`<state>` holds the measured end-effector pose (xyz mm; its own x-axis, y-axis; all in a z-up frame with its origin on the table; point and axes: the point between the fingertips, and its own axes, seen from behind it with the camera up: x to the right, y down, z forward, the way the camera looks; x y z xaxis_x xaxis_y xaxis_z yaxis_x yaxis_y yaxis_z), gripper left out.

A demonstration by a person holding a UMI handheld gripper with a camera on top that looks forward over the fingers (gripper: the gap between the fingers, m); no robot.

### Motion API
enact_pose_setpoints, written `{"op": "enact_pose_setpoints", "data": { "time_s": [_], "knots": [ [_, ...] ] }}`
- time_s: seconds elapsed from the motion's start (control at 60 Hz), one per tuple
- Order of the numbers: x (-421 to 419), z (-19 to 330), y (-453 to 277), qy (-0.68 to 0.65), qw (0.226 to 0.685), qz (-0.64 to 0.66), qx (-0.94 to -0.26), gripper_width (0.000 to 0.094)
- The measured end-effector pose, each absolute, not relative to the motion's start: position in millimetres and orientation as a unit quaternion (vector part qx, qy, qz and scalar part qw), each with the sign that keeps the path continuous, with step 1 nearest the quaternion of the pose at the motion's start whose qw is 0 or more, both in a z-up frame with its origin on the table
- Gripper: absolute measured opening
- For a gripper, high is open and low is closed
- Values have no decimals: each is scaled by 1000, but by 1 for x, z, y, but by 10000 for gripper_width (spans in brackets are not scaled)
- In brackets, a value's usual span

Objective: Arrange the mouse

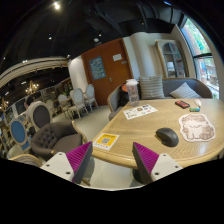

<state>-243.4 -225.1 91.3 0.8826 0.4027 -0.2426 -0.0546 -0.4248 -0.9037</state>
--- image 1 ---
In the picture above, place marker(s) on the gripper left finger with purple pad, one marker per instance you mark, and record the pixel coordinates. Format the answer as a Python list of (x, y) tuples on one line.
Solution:
[(72, 165)]

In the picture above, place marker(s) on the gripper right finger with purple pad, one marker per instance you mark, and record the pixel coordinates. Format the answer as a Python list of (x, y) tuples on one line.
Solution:
[(152, 166)]

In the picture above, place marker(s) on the black computer mouse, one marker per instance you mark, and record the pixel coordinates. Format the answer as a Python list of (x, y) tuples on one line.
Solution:
[(167, 136)]

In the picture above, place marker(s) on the cat-shaped mouse pad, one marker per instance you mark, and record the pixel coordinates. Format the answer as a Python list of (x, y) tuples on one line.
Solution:
[(196, 128)]

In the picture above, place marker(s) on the dark grey tufted armchair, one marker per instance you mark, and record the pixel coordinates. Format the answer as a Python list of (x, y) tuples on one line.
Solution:
[(57, 137)]

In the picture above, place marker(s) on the yellow QR code sticker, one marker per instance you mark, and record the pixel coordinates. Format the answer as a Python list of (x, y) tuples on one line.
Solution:
[(105, 141)]

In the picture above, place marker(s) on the round wooden table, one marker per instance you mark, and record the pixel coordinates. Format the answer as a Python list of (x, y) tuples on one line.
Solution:
[(163, 127)]

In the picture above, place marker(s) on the white printed menu sheet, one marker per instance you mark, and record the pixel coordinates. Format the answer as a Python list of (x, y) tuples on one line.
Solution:
[(139, 111)]

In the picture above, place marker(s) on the white dining chair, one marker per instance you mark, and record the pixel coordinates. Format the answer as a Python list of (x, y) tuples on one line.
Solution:
[(90, 96), (78, 100)]

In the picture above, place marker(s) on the grey oval back chair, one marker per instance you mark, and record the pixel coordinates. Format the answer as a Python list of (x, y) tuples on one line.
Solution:
[(39, 114)]

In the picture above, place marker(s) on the blue oval back chair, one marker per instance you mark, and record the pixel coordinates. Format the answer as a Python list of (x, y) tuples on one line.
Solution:
[(19, 134)]

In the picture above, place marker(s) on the black and red phone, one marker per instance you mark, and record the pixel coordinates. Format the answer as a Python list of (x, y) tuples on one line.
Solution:
[(182, 104)]

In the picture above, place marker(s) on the small green eraser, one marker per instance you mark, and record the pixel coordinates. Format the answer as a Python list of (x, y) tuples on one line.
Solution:
[(195, 109)]

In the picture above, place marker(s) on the white dining chair right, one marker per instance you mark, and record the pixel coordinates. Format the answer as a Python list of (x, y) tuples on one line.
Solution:
[(90, 96)]

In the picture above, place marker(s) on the striped grey cushion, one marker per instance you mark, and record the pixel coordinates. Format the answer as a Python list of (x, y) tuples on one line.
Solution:
[(151, 87)]

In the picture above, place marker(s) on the grey curved sofa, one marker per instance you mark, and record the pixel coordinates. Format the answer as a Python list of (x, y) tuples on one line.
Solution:
[(119, 97)]

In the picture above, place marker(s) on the small white object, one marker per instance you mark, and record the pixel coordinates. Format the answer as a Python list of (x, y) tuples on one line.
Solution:
[(198, 102)]

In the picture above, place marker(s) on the striped white cushion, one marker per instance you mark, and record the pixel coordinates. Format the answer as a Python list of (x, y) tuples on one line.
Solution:
[(184, 92)]

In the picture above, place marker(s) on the clear plastic jar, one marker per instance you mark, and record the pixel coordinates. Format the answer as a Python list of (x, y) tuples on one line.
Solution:
[(132, 88)]

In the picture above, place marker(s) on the gold chandelier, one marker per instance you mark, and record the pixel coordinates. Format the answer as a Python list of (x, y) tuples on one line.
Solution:
[(32, 88)]

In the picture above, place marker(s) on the blue poster on door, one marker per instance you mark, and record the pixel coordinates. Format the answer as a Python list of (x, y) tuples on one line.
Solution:
[(97, 68)]

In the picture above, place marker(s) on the orange wooden door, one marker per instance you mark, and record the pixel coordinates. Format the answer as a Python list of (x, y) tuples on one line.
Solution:
[(116, 66)]

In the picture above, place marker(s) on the white arched display cabinet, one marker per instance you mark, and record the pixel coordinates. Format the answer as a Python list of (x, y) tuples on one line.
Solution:
[(172, 59)]

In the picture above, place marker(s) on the large arched window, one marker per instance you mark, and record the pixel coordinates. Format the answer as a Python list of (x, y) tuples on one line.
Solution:
[(202, 57)]

